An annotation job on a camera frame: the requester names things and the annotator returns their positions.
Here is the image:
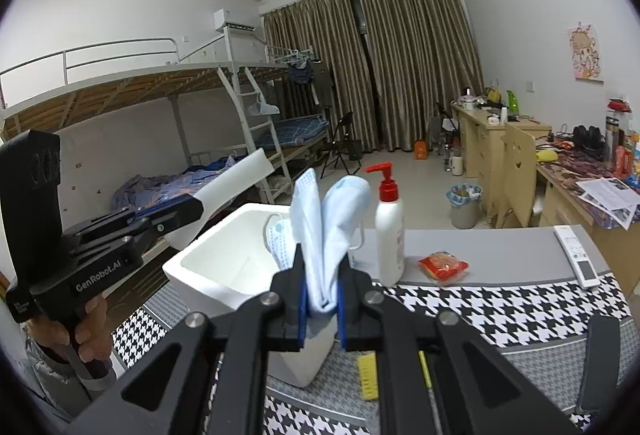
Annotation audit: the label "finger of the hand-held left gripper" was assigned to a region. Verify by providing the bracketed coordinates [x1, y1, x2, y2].
[61, 206, 156, 241]
[127, 195, 205, 250]

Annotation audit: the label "wooden desk with patterned cover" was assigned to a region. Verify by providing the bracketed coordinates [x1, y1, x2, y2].
[535, 142, 640, 296]

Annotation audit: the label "brown curtain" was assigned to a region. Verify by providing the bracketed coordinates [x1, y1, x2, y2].
[357, 0, 485, 153]
[262, 0, 381, 150]

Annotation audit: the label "black headphones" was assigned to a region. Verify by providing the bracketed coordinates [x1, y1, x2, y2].
[571, 125, 607, 160]

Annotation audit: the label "white foam lid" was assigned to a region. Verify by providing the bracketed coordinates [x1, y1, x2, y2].
[165, 150, 275, 250]

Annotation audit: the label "pink cartoon wall poster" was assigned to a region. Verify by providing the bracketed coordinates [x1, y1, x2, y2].
[567, 21, 605, 83]

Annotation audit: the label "hanging dark clothes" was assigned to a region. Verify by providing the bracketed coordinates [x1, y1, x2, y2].
[287, 60, 335, 106]

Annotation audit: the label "blue plaid quilt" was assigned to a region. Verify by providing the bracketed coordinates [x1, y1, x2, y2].
[111, 156, 236, 210]

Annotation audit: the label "person's left hand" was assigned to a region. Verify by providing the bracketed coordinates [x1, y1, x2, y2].
[25, 297, 115, 368]

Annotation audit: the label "red snack packet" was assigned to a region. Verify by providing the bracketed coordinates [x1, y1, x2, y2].
[417, 251, 471, 285]

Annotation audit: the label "black smartphone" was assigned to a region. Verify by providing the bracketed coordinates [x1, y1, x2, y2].
[575, 314, 621, 413]

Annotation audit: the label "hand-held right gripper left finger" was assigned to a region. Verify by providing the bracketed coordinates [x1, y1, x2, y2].
[65, 242, 308, 435]

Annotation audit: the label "row of toiletry bottles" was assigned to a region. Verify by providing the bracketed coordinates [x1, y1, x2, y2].
[602, 97, 640, 180]

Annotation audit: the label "grey trash bin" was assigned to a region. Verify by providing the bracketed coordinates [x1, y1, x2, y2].
[446, 183, 483, 230]

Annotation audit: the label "printed paper sheets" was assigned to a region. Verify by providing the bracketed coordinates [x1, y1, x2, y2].
[575, 177, 640, 231]

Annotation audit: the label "wooden chair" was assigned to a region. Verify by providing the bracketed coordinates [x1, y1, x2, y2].
[492, 122, 538, 228]

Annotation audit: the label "houndstooth blanket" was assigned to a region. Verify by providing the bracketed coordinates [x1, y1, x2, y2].
[111, 225, 640, 435]

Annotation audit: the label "wooden desk with drawers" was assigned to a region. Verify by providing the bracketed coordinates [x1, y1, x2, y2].
[452, 102, 553, 216]

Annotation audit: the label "person's left forearm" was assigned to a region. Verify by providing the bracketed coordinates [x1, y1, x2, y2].
[25, 340, 117, 422]

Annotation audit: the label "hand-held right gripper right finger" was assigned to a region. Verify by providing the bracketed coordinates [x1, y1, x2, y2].
[336, 255, 581, 435]

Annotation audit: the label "white pump lotion bottle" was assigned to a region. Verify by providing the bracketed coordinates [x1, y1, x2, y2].
[365, 162, 406, 287]

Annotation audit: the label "metal cooking pot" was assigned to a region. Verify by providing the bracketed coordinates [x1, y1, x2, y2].
[459, 87, 482, 112]

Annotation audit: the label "blue face mask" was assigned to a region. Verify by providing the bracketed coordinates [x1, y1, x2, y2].
[290, 167, 373, 316]

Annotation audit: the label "white remote control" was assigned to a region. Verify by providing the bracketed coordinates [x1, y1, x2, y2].
[554, 225, 601, 290]

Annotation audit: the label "black folding chair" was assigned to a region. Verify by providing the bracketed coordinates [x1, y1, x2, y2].
[427, 102, 458, 150]
[317, 111, 363, 178]

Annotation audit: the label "white air conditioner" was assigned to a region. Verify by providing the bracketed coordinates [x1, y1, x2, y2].
[212, 8, 257, 34]

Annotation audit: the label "white metal bunk bed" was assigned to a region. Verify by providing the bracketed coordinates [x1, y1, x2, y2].
[0, 37, 296, 266]
[260, 46, 331, 166]

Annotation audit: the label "white foam box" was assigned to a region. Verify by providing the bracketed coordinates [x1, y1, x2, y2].
[162, 202, 351, 388]

